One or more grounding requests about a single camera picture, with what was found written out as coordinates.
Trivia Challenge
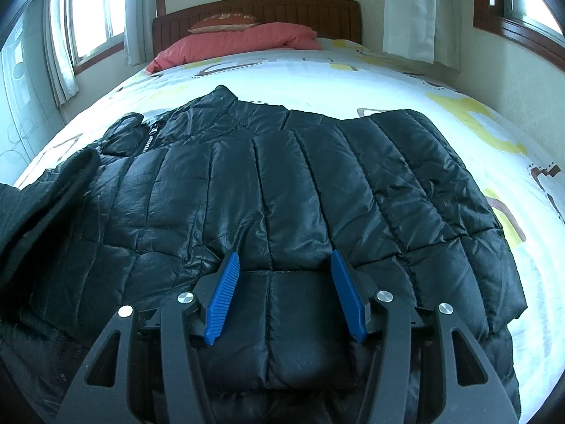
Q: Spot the wooden headboard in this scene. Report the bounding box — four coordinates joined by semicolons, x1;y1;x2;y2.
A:
152;0;363;54

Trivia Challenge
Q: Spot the bed with patterned sheet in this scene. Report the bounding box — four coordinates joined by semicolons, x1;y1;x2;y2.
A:
13;37;565;424

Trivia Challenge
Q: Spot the brown-framed window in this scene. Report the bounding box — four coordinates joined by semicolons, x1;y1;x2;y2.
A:
472;0;565;54

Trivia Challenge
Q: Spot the black puffer jacket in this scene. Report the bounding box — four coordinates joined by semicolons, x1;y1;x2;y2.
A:
0;85;530;424

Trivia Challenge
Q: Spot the pink pillow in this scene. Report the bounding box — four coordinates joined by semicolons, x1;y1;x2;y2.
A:
145;22;325;73

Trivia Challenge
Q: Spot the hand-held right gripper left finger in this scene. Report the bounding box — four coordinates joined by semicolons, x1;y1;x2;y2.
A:
56;251;241;424

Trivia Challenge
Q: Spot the white-framed window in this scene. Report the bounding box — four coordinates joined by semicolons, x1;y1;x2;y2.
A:
62;0;130;76

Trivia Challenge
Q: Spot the white curtain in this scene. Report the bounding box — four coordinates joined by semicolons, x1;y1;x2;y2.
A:
43;0;81;107
382;0;462;70
124;0;167;67

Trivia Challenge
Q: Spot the frosted glass panel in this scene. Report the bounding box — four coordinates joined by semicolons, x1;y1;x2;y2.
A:
0;0;63;186

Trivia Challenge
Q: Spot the dark cloth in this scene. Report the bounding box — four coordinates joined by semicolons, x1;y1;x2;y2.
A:
0;148;101;275

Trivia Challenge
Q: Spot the orange patterned cushion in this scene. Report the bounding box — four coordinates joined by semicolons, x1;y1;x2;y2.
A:
188;11;259;35

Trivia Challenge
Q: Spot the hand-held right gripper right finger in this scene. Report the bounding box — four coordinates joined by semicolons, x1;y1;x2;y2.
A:
330;249;520;424

